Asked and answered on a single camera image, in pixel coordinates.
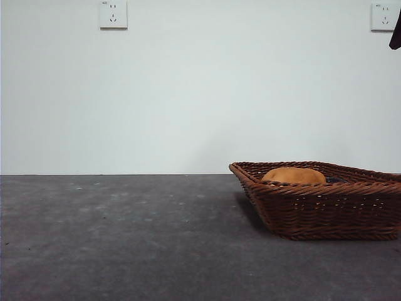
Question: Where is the brown potato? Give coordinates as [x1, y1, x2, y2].
[261, 167, 327, 185]

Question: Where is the brown wicker basket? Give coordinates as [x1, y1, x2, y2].
[228, 161, 401, 241]

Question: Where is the white wall socket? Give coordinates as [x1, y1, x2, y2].
[100, 1, 128, 31]
[370, 3, 398, 33]

